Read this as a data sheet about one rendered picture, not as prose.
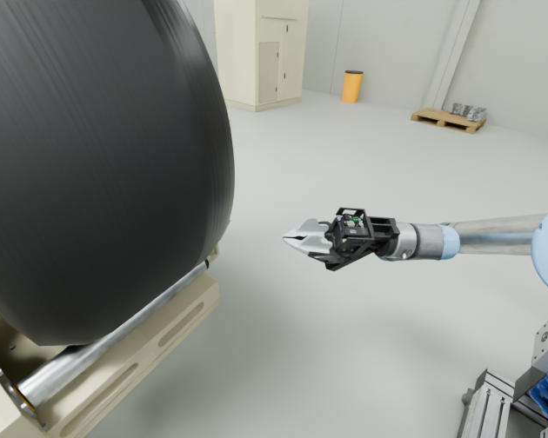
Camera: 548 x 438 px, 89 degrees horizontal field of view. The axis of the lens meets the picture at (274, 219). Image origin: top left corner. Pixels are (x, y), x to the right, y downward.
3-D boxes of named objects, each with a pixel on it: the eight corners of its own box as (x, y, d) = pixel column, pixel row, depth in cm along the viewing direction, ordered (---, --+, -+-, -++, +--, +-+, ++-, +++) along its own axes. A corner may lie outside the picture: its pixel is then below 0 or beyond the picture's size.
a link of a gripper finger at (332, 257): (307, 236, 55) (348, 239, 56) (304, 242, 56) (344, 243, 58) (310, 258, 52) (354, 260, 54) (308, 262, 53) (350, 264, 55)
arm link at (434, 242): (434, 262, 64) (466, 261, 56) (391, 260, 62) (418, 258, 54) (431, 228, 66) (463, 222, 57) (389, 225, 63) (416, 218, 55)
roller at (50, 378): (13, 404, 36) (1, 386, 38) (31, 421, 38) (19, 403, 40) (208, 255, 60) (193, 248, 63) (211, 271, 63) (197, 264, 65)
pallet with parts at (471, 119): (484, 126, 501) (491, 108, 484) (475, 135, 454) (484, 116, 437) (422, 114, 558) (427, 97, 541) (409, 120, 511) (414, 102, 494)
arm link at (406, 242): (388, 235, 63) (400, 268, 59) (370, 233, 62) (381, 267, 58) (408, 215, 57) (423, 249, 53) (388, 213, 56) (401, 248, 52)
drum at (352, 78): (360, 102, 629) (366, 71, 595) (352, 103, 605) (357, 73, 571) (345, 98, 650) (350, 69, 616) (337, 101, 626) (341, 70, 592)
